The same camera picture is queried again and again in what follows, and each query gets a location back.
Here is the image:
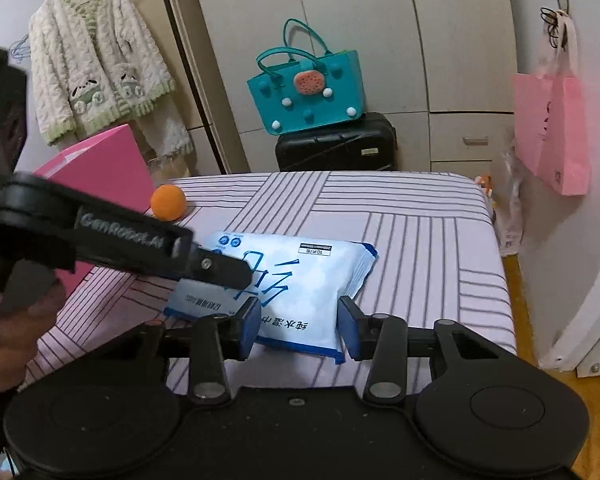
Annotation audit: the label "teal felt handbag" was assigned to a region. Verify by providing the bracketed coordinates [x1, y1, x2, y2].
[246, 19, 367, 136]

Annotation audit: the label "clear plastic bag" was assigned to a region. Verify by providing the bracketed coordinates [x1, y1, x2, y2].
[492, 141, 527, 257]

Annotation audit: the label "black suitcase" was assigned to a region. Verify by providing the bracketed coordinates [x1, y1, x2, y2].
[275, 112, 399, 173]

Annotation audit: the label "person's left hand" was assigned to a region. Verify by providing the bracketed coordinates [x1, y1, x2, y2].
[0, 280, 69, 394]

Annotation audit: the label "orange soft ball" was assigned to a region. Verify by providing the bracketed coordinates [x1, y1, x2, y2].
[150, 185, 188, 222]

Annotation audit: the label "blue clothes hanger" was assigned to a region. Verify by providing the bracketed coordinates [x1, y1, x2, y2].
[7, 34, 34, 64]

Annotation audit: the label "black hair ties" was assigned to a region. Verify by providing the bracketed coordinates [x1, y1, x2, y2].
[540, 0, 577, 49]

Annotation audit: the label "beige wardrobe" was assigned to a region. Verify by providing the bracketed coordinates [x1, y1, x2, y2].
[159, 0, 519, 179]

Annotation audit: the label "white door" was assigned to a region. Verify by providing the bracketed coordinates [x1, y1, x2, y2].
[537, 199, 600, 379]

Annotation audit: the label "striped bed sheet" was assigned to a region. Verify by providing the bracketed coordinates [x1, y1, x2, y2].
[22, 171, 519, 396]

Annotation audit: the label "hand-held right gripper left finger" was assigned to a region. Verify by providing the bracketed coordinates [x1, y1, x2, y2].
[97, 297, 262, 406]

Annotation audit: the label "pink paper bag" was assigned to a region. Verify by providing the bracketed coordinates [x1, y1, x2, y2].
[512, 12, 592, 197]

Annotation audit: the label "pink cardboard box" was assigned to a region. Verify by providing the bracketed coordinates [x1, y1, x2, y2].
[32, 124, 156, 302]

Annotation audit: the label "blue white wet wipes pack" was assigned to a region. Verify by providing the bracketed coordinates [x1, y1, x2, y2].
[164, 231, 379, 365]

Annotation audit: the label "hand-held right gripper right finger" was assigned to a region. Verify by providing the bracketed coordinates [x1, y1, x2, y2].
[337, 296, 521, 404]

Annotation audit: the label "white green knit cardigan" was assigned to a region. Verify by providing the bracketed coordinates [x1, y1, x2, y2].
[27, 0, 196, 159]

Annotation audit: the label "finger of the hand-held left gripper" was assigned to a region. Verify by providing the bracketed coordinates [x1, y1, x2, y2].
[172, 240, 255, 293]

